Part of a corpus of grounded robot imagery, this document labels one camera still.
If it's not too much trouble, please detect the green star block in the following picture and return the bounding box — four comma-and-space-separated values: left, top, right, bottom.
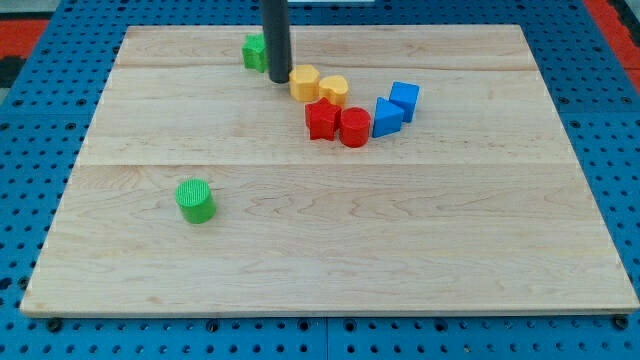
242, 34, 268, 73

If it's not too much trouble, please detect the red star block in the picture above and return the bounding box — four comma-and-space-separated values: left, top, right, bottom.
305, 98, 342, 141

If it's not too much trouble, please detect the red cylinder block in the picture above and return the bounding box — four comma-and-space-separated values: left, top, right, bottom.
339, 107, 371, 148

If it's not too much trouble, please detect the blue triangle block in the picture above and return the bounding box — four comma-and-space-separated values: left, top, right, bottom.
371, 97, 404, 138

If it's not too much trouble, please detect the yellow heart block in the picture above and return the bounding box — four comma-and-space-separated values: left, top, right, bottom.
318, 75, 349, 108

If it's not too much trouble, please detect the yellow hexagon block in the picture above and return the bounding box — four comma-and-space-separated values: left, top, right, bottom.
289, 64, 320, 102

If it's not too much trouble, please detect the blue cube block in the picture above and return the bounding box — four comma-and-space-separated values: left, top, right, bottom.
389, 81, 420, 123

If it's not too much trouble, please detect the light wooden board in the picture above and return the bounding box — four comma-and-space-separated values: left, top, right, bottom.
21, 25, 639, 318

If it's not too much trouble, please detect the green cylinder block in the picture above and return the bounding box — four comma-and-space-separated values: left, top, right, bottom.
175, 178, 217, 224

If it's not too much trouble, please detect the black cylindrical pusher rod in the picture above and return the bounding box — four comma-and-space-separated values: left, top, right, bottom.
259, 0, 292, 84

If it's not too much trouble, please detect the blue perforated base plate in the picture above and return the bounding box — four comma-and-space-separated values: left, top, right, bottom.
1, 0, 639, 359

